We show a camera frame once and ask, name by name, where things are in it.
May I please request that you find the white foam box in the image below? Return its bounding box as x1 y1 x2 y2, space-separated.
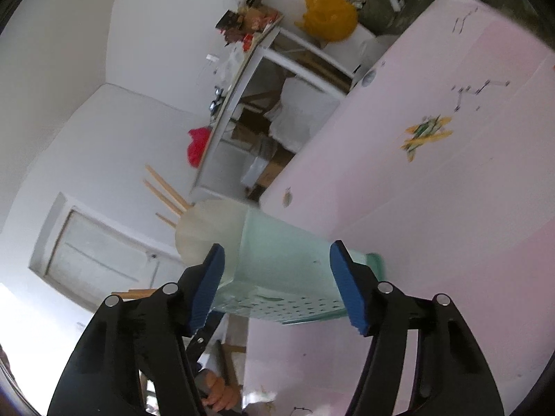
323 26 383 79

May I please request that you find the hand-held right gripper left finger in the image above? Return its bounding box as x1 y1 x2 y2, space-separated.
46 243 227 416

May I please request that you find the person's left hand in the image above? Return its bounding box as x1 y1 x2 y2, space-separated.
200 370 242 413

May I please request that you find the white side table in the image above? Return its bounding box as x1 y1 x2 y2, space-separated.
189 24 361 202

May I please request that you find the red plastic bag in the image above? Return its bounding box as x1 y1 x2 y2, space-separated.
187 127 213 169

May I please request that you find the brown cardboard box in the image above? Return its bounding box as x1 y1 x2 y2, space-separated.
256 147 296 192

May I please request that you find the plastic wrapped grey box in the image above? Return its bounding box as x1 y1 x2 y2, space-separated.
240 156 270 190

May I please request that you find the white sack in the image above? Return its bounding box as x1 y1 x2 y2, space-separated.
264 76 343 155

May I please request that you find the yellow plastic bag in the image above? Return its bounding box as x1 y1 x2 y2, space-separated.
295 0 359 43

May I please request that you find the mint green utensil holder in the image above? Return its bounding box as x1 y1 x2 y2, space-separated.
212 206 386 326

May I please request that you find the white door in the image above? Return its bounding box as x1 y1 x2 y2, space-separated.
28 193 187 313

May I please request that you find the pile of snack packets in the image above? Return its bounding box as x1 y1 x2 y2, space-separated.
215 0 285 46

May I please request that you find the green plastic basin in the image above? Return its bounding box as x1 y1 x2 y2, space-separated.
360 0 407 31

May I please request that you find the white plastic bag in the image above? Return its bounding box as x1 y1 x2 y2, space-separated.
214 47 250 92

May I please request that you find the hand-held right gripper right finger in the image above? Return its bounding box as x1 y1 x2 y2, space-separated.
328 239 505 416

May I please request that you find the pile of wooden chopsticks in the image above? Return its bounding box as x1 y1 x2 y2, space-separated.
143 164 192 229

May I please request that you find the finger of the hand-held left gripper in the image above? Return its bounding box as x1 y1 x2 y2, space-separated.
186 311 224 367

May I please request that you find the pink printed tablecloth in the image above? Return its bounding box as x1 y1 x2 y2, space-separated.
243 0 555 416

